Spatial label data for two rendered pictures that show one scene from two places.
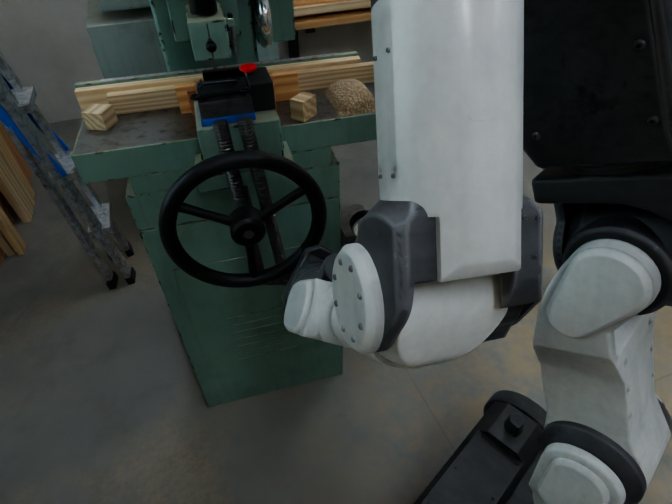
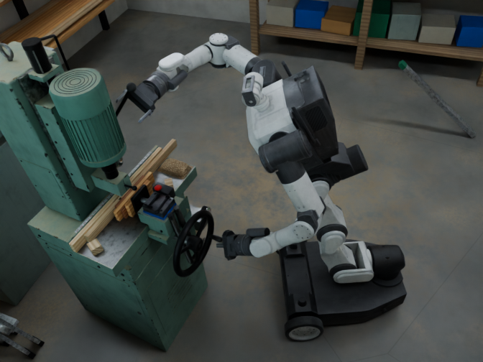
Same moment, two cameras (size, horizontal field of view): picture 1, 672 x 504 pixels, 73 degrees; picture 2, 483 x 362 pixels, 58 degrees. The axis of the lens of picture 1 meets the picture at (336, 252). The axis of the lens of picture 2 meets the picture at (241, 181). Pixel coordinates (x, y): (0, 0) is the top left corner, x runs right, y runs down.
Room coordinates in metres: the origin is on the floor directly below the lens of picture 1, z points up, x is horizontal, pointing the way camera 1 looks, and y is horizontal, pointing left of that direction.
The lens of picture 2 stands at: (-0.28, 0.74, 2.26)
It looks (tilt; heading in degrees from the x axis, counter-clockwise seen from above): 46 degrees down; 316
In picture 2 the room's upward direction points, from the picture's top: 5 degrees counter-clockwise
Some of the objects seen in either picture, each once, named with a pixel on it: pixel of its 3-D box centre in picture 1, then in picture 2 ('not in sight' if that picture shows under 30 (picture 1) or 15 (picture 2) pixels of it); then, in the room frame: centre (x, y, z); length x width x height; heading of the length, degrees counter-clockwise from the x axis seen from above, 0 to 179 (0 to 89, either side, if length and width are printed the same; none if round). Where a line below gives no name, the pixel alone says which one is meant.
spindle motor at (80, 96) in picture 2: not in sight; (90, 119); (0.96, 0.24, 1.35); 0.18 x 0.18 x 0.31
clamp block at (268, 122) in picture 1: (238, 131); (162, 212); (0.78, 0.17, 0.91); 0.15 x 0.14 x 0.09; 104
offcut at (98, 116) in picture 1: (100, 117); (95, 247); (0.85, 0.46, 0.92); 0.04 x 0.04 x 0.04; 80
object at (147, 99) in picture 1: (261, 85); (135, 186); (0.98, 0.15, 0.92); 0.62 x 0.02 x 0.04; 104
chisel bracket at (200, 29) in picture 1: (209, 34); (111, 181); (0.98, 0.24, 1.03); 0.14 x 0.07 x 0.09; 14
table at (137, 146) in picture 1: (237, 133); (148, 212); (0.86, 0.19, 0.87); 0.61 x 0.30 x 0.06; 104
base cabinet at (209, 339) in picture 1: (249, 252); (132, 263); (1.07, 0.27, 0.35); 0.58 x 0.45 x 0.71; 14
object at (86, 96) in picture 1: (227, 83); (121, 195); (0.98, 0.23, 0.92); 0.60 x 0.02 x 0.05; 104
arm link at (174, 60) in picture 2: not in sight; (175, 67); (0.97, -0.17, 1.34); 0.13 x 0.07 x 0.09; 89
